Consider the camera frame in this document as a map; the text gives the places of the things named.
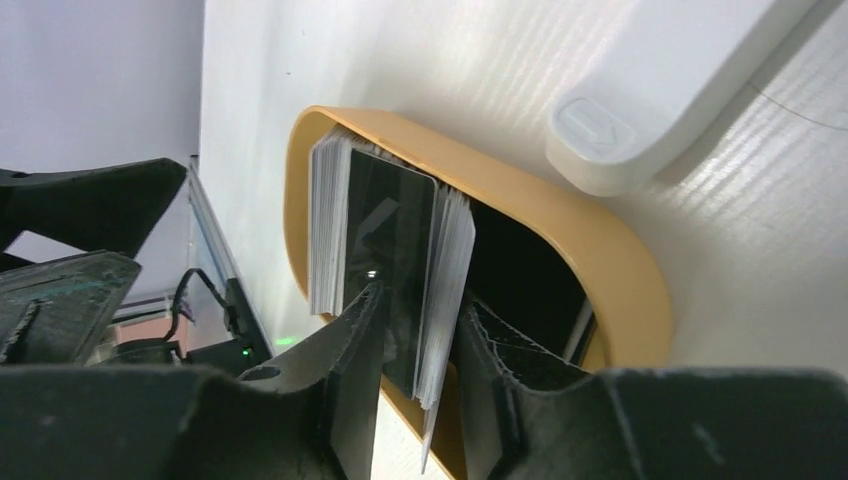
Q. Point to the stack of credit cards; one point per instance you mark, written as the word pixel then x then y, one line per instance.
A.
pixel 374 217

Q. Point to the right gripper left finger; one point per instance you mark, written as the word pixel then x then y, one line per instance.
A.
pixel 309 413

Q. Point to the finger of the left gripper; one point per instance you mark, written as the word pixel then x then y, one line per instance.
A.
pixel 57 312
pixel 111 208

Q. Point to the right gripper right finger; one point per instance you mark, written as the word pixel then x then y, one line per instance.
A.
pixel 528 414

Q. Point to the white clothes rack frame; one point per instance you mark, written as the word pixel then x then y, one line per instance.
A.
pixel 663 80

